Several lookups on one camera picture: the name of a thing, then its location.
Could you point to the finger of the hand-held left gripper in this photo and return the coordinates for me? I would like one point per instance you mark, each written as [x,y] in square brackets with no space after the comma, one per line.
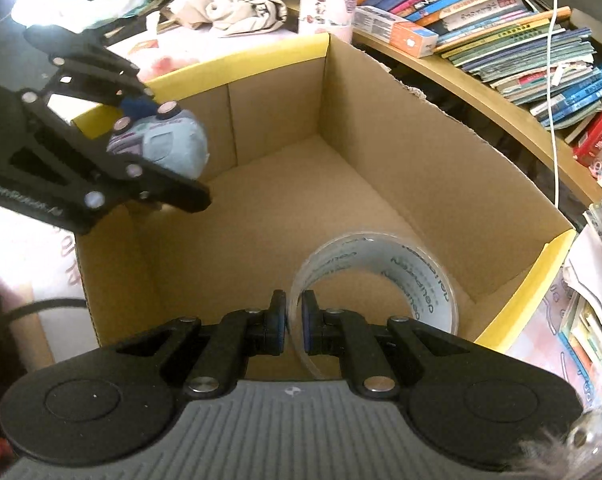
[136,106]
[166,185]

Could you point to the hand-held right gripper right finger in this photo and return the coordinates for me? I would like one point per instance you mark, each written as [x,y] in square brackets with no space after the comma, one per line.
[308,327]

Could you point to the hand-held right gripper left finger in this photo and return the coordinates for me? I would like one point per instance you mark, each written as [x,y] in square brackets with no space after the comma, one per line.
[280,327]

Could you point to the light blue plush toy car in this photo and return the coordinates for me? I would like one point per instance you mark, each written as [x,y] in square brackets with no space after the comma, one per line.
[176,145]

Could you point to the clear tape roll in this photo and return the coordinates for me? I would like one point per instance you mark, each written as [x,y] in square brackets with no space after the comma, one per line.
[423,280]

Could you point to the yellow cardboard box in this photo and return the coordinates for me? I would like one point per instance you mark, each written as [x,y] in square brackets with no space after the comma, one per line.
[331,185]

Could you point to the pink printed cylinder container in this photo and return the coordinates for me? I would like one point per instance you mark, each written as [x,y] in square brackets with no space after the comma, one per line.
[326,5]

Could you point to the orange white long carton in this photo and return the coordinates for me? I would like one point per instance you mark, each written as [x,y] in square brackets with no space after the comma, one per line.
[396,30]

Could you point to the grey fuzzy object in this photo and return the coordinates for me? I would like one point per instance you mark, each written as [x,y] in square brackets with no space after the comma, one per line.
[556,455]

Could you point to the wooden bookshelf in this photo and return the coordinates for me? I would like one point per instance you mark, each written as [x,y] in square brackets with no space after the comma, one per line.
[511,115]

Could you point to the pile of papers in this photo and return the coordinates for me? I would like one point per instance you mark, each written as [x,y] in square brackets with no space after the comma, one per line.
[597,260]

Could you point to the row of colourful books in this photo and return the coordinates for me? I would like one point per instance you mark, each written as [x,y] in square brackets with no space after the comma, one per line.
[506,25]

